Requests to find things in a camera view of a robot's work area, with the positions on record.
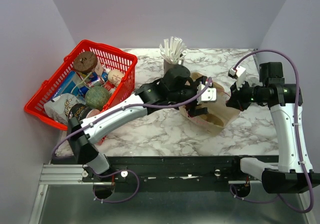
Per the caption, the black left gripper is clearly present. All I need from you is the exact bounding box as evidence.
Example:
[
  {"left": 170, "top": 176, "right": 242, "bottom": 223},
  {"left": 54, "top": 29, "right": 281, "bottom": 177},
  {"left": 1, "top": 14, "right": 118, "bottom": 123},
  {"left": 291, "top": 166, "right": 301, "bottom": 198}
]
[{"left": 168, "top": 76, "right": 209, "bottom": 118}]

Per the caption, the white wrapped straws bunch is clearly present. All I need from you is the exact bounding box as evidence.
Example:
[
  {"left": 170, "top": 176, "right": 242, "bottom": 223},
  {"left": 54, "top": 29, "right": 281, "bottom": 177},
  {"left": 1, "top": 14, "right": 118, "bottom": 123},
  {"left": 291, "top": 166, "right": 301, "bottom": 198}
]
[{"left": 159, "top": 36, "right": 187, "bottom": 65}]

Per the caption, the black table front rail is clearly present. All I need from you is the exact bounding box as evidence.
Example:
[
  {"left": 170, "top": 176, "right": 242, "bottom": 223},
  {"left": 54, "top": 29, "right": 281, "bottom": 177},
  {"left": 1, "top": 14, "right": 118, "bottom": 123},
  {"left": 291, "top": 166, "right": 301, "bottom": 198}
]
[{"left": 51, "top": 153, "right": 280, "bottom": 194}]

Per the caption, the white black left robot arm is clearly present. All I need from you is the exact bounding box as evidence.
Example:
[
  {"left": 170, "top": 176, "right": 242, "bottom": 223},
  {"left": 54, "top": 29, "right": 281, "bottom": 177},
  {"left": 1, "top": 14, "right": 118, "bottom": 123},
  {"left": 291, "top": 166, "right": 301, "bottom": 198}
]
[{"left": 67, "top": 65, "right": 217, "bottom": 182}]

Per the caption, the red and white can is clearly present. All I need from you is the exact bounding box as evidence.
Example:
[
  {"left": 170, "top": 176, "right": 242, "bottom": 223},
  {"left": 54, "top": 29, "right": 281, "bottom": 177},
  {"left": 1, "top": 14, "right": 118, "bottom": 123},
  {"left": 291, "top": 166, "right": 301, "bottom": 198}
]
[{"left": 103, "top": 80, "right": 116, "bottom": 93}]

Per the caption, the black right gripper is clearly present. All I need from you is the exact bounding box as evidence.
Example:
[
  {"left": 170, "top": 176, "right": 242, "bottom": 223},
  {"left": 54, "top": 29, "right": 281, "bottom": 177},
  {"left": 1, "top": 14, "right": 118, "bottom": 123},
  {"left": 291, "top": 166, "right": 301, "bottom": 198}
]
[{"left": 226, "top": 78, "right": 267, "bottom": 111}]

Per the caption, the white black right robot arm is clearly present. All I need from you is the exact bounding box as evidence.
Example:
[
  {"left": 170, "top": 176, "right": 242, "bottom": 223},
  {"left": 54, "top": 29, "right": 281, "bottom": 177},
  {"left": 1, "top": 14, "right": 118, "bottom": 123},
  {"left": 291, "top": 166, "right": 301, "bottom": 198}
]
[{"left": 226, "top": 62, "right": 320, "bottom": 194}]

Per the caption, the single brown cup carrier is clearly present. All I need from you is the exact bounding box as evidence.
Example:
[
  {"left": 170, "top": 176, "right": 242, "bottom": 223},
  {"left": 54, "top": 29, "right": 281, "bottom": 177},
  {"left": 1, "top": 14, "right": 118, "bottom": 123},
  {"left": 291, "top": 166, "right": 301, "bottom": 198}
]
[{"left": 200, "top": 113, "right": 224, "bottom": 127}]

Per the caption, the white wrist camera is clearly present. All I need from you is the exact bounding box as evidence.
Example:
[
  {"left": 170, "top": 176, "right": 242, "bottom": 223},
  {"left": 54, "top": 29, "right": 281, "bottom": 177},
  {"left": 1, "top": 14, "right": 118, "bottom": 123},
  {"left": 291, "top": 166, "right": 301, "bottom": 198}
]
[
  {"left": 228, "top": 65, "right": 247, "bottom": 90},
  {"left": 197, "top": 76, "right": 217, "bottom": 105}
]

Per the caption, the blue flat box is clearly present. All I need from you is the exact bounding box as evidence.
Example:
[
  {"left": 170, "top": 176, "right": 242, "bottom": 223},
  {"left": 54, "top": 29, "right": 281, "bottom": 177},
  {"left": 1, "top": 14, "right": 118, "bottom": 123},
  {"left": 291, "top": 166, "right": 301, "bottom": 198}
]
[{"left": 51, "top": 70, "right": 82, "bottom": 99}]

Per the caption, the green round melon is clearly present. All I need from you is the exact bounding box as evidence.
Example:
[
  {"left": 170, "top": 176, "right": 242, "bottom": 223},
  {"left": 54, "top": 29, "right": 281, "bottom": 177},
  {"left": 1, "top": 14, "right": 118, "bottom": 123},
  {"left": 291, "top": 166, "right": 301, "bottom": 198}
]
[{"left": 85, "top": 86, "right": 111, "bottom": 111}]

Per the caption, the brown lidded round jar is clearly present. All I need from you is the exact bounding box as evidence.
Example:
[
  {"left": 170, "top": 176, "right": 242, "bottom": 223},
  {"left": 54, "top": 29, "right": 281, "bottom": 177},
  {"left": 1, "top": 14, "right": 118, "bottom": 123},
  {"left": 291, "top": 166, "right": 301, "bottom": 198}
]
[{"left": 73, "top": 51, "right": 98, "bottom": 74}]

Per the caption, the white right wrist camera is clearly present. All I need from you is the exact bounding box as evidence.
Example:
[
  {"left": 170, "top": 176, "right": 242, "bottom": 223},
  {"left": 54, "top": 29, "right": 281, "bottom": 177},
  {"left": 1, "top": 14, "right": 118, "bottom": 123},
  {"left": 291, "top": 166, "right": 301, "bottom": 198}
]
[{"left": 228, "top": 65, "right": 247, "bottom": 90}]

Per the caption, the blue drink can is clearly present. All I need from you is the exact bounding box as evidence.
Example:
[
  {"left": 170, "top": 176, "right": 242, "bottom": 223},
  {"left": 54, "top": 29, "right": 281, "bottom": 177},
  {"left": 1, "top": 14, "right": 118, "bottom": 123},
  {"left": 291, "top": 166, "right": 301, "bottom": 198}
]
[{"left": 78, "top": 85, "right": 91, "bottom": 97}]

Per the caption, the red plastic shopping basket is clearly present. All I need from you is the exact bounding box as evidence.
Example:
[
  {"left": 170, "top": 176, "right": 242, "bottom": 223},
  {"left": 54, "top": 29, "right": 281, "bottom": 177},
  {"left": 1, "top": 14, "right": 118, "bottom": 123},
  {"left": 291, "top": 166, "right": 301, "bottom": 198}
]
[{"left": 24, "top": 39, "right": 138, "bottom": 131}]

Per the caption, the black Force tub pink lid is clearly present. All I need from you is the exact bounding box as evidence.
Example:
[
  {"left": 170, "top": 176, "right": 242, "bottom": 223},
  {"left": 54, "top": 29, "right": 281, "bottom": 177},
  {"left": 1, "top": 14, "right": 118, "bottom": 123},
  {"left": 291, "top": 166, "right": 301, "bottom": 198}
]
[{"left": 67, "top": 103, "right": 100, "bottom": 121}]

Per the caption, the grey straw holder can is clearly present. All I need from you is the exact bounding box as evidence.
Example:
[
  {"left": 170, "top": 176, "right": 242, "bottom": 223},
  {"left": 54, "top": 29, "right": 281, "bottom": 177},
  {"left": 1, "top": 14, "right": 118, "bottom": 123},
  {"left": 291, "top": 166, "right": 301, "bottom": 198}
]
[{"left": 163, "top": 59, "right": 184, "bottom": 74}]

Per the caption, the white grey snack bag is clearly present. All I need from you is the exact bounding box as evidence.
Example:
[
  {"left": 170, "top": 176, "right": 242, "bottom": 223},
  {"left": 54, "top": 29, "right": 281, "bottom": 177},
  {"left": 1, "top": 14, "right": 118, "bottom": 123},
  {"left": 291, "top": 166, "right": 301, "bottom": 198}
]
[{"left": 44, "top": 93, "right": 80, "bottom": 125}]

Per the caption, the aluminium extrusion rail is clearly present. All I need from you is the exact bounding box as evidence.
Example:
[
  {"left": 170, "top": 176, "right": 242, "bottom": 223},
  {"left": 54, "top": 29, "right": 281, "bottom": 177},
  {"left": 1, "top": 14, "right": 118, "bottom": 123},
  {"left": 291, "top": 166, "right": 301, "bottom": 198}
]
[{"left": 29, "top": 164, "right": 112, "bottom": 224}]

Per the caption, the pink beige paper bag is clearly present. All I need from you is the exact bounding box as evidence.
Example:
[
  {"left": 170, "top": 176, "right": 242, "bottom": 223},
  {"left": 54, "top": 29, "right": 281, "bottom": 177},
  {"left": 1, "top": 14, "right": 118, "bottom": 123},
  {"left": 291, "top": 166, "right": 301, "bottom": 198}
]
[{"left": 179, "top": 81, "right": 240, "bottom": 137}]

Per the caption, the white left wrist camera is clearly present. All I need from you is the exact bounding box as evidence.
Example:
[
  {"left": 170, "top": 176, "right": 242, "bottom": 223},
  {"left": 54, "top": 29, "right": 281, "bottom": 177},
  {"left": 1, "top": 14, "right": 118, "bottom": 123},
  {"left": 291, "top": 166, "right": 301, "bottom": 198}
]
[{"left": 197, "top": 76, "right": 217, "bottom": 105}]

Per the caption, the cream bottle with pink print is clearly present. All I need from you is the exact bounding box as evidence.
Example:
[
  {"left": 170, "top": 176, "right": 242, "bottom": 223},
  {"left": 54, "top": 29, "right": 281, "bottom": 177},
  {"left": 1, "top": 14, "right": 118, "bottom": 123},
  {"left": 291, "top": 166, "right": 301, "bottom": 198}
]
[{"left": 106, "top": 68, "right": 125, "bottom": 87}]

